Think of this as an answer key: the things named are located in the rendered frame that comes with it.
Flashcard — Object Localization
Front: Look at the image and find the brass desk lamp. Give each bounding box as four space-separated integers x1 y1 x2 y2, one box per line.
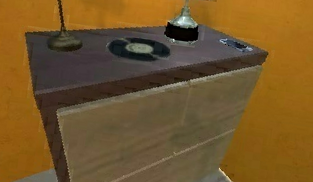
35 0 90 55

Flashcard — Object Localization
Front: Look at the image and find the brown chest of drawers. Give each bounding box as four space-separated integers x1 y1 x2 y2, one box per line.
5 2 272 182

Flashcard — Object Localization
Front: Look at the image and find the white shade table lamp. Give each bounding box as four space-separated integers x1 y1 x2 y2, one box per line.
153 0 217 49

